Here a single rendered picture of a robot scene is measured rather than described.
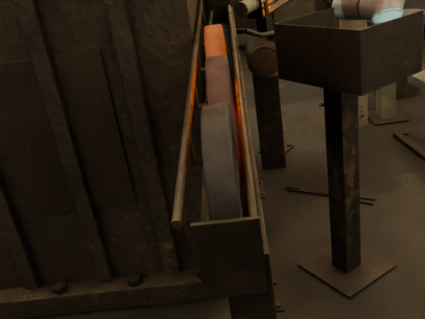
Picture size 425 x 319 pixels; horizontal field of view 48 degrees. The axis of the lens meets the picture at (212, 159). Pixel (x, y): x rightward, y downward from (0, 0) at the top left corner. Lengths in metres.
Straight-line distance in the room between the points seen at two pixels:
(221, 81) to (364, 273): 0.92
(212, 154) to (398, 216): 1.28
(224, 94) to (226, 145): 0.17
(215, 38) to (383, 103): 1.71
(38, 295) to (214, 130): 1.09
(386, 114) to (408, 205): 0.81
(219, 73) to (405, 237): 1.08
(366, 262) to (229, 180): 1.04
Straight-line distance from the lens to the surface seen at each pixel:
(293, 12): 4.29
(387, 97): 2.49
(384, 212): 1.76
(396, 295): 1.42
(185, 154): 0.64
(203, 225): 0.51
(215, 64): 0.71
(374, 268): 1.49
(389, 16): 1.44
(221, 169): 0.51
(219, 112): 0.55
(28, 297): 1.54
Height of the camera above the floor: 0.92
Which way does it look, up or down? 24 degrees down
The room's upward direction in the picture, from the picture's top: 9 degrees counter-clockwise
